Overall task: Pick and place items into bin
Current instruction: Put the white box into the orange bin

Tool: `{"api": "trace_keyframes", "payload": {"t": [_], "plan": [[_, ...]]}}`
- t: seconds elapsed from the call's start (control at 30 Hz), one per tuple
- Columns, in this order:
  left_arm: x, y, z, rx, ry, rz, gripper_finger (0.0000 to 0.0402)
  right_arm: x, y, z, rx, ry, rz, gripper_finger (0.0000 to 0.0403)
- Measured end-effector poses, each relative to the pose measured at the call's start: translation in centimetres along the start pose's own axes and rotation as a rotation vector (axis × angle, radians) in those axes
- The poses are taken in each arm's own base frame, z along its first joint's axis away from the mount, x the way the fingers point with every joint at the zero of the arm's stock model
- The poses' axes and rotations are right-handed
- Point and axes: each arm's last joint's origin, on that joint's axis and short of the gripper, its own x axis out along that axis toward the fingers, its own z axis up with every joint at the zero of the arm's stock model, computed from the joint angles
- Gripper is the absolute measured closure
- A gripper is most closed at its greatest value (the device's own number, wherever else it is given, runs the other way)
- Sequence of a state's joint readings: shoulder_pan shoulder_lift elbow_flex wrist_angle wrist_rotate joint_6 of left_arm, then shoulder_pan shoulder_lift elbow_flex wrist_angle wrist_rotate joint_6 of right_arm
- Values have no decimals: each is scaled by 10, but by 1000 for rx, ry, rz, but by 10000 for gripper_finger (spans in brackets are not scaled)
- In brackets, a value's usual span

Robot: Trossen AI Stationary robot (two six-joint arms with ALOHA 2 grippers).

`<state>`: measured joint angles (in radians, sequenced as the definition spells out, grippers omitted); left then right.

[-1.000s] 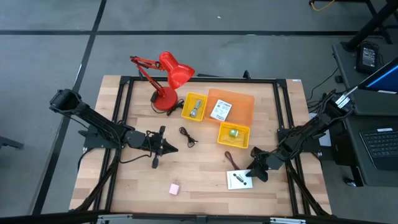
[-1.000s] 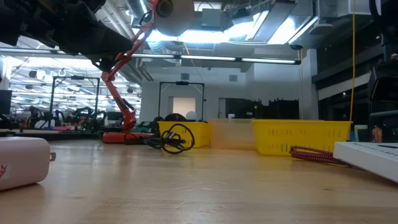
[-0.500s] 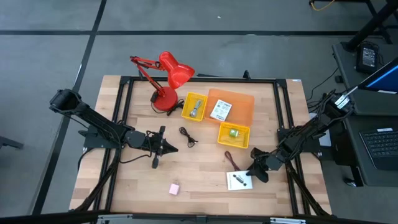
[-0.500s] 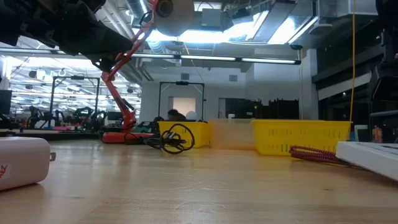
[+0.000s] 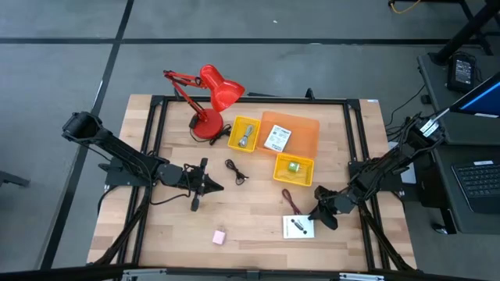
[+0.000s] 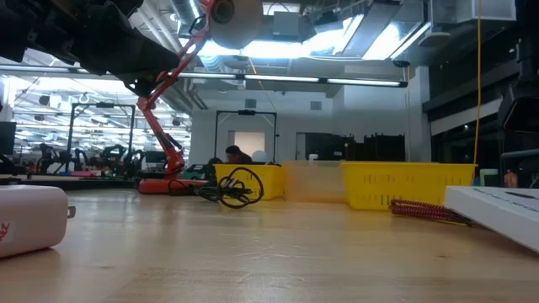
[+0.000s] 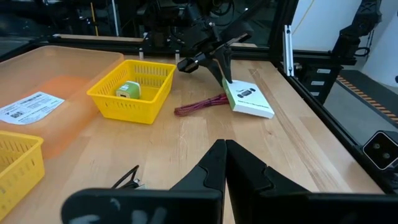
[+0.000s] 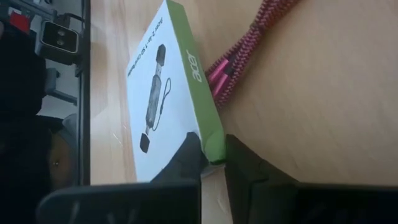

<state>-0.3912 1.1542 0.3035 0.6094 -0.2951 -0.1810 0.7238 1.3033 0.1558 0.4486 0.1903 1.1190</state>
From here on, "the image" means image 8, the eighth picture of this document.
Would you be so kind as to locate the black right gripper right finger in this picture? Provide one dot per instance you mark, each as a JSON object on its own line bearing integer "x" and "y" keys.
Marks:
{"x": 280, "y": 205}

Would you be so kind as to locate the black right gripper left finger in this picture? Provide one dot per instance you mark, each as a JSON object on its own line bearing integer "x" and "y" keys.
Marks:
{"x": 140, "y": 202}

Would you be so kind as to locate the white box with green edge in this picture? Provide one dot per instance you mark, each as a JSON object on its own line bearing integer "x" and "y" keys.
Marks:
{"x": 174, "y": 93}

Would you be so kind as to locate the grey table-level camera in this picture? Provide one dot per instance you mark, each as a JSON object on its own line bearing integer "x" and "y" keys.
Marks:
{"x": 57, "y": 42}

